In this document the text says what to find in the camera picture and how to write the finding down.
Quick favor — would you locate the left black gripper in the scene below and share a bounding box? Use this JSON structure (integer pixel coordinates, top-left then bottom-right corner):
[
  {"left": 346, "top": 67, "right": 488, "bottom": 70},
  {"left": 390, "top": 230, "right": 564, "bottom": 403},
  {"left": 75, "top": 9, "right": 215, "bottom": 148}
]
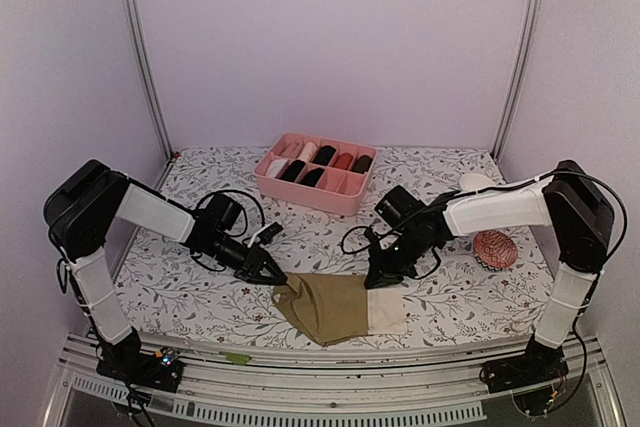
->
[{"left": 203, "top": 230, "right": 288, "bottom": 285}]

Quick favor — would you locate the green tape scrap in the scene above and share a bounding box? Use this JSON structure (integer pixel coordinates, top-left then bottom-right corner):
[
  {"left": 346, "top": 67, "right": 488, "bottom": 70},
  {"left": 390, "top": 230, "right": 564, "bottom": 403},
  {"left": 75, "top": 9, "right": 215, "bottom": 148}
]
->
[{"left": 224, "top": 352, "right": 251, "bottom": 366}]

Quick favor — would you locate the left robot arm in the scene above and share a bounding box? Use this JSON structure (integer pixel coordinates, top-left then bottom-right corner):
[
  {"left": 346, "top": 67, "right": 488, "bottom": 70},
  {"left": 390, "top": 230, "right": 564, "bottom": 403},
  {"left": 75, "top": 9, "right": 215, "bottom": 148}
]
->
[{"left": 43, "top": 159, "right": 287, "bottom": 381}]

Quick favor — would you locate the olive rolled underwear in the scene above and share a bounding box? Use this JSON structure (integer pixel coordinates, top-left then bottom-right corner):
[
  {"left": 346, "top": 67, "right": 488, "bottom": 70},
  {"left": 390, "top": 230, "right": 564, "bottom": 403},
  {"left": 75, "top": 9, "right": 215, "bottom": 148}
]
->
[{"left": 351, "top": 155, "right": 373, "bottom": 174}]

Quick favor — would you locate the aluminium frame post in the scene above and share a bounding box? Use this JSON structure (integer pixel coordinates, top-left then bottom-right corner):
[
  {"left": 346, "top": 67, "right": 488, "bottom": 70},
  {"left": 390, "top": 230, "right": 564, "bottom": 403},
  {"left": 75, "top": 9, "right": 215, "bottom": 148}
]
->
[
  {"left": 122, "top": 0, "right": 174, "bottom": 161},
  {"left": 491, "top": 0, "right": 543, "bottom": 163}
]

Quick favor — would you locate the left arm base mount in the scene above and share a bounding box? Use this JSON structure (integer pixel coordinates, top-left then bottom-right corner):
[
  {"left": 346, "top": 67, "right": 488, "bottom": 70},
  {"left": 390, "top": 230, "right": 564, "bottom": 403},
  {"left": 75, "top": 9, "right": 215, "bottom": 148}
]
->
[{"left": 96, "top": 343, "right": 184, "bottom": 393}]

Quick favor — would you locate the white folded cloth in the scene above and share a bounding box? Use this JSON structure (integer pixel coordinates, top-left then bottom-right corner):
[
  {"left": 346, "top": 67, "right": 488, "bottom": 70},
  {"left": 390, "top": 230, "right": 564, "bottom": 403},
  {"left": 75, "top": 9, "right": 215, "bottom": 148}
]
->
[{"left": 265, "top": 158, "right": 289, "bottom": 178}]

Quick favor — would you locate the khaki underwear cream waistband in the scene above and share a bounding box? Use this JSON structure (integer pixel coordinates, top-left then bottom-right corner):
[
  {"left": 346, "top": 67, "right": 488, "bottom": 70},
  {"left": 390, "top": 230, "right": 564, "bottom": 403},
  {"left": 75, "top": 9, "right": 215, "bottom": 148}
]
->
[{"left": 271, "top": 273, "right": 406, "bottom": 346}]

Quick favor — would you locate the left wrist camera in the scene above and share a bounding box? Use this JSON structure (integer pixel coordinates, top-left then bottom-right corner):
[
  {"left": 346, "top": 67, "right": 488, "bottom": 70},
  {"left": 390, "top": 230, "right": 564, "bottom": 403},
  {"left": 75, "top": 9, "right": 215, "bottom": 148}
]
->
[{"left": 247, "top": 226, "right": 272, "bottom": 248}]

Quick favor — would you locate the floral table mat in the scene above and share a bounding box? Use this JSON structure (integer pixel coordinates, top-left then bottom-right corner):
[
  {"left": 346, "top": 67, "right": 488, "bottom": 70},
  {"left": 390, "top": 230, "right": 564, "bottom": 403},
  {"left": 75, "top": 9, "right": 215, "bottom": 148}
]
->
[{"left": 116, "top": 147, "right": 553, "bottom": 351}]

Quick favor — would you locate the aluminium front rail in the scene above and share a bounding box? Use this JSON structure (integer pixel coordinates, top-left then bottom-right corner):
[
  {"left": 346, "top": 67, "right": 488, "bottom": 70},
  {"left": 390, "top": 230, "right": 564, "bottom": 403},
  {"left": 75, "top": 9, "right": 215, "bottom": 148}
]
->
[{"left": 43, "top": 334, "right": 632, "bottom": 426}]

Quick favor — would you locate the red rolled underwear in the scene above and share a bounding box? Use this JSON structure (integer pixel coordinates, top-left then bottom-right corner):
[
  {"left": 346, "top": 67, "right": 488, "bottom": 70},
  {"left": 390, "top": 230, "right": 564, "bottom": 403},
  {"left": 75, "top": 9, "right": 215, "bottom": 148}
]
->
[{"left": 333, "top": 152, "right": 353, "bottom": 170}]

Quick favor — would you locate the right aluminium frame post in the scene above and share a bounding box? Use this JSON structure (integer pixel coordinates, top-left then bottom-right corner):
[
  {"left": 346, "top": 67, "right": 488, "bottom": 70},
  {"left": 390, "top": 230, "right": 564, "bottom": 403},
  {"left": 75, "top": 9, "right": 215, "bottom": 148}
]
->
[{"left": 491, "top": 0, "right": 543, "bottom": 163}]

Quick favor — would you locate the black rolled underwear front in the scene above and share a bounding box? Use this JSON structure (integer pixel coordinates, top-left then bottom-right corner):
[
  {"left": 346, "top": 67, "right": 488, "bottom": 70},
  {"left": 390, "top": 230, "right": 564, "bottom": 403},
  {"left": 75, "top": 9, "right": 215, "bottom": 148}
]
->
[{"left": 279, "top": 160, "right": 306, "bottom": 182}]

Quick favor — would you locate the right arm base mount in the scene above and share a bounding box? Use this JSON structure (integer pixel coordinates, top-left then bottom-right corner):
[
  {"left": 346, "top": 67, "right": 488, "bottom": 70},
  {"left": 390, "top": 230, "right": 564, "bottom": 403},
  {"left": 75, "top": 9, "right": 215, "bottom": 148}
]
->
[{"left": 479, "top": 337, "right": 569, "bottom": 416}]

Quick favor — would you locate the pink folded cloth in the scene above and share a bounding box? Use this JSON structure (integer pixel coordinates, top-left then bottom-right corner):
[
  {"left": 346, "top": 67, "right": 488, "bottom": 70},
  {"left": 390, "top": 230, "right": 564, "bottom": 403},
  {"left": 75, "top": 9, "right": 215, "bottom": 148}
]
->
[{"left": 279, "top": 142, "right": 300, "bottom": 158}]

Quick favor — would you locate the red patterned bowl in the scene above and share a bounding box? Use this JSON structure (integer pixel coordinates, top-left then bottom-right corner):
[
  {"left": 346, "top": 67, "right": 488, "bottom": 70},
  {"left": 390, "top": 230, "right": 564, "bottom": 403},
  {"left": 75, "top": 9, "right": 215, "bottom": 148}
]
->
[{"left": 473, "top": 230, "right": 518, "bottom": 272}]

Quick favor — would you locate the left aluminium frame post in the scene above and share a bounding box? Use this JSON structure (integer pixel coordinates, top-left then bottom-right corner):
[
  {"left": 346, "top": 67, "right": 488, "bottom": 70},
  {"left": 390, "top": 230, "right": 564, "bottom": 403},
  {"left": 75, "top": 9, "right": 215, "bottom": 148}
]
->
[{"left": 122, "top": 0, "right": 174, "bottom": 161}]

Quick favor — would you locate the pink divided storage box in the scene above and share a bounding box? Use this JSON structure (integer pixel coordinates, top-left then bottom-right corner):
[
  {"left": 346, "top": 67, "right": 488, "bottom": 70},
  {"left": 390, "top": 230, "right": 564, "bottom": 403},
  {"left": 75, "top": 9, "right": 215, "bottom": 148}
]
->
[{"left": 254, "top": 133, "right": 378, "bottom": 216}]

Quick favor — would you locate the black rolled underwear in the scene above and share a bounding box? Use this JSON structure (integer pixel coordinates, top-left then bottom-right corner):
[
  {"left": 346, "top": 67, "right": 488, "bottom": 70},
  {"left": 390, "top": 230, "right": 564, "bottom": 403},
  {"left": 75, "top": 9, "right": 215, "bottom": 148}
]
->
[
  {"left": 279, "top": 160, "right": 306, "bottom": 182},
  {"left": 312, "top": 145, "right": 336, "bottom": 166}
]

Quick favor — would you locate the beige rolled underwear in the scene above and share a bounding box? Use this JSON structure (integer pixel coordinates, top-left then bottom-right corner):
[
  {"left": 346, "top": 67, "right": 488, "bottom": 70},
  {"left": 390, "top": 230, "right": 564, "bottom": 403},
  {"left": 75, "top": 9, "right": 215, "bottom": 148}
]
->
[{"left": 297, "top": 141, "right": 318, "bottom": 163}]

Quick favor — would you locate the white bowl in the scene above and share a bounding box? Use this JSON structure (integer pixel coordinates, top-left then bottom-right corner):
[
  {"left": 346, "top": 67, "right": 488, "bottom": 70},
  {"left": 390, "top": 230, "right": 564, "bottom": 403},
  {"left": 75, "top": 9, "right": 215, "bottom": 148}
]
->
[{"left": 459, "top": 172, "right": 496, "bottom": 192}]

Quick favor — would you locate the black rolled underwear back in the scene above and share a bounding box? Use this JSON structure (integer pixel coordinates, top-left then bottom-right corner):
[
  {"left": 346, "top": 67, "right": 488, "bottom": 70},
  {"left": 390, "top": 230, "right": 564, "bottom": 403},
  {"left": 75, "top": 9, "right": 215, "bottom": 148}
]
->
[{"left": 312, "top": 145, "right": 336, "bottom": 166}]

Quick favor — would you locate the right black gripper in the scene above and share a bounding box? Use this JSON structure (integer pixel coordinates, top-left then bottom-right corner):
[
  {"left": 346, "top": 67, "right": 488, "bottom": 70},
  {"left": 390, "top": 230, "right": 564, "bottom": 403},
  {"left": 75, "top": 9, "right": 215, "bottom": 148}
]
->
[{"left": 365, "top": 225, "right": 430, "bottom": 288}]

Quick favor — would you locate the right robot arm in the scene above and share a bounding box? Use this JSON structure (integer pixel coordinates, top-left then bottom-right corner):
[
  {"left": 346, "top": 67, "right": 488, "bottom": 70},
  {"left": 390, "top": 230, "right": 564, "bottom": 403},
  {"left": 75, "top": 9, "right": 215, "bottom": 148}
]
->
[{"left": 364, "top": 160, "right": 629, "bottom": 383}]

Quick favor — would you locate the black underwear white trim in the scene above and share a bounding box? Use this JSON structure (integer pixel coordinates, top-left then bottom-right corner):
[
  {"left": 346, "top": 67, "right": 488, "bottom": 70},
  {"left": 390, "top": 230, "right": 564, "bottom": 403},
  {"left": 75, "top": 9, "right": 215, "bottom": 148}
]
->
[{"left": 300, "top": 168, "right": 324, "bottom": 187}]

